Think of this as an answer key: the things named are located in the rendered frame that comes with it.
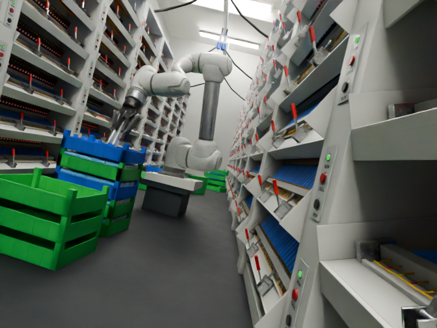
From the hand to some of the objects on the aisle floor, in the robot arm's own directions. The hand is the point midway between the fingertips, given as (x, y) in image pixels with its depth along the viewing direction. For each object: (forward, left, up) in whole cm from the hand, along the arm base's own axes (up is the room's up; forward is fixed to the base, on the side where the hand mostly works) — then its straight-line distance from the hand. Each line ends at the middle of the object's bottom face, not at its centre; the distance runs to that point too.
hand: (114, 138), depth 120 cm
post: (+67, -63, -36) cm, 99 cm away
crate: (-16, -196, -35) cm, 199 cm away
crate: (+7, -6, -40) cm, 42 cm away
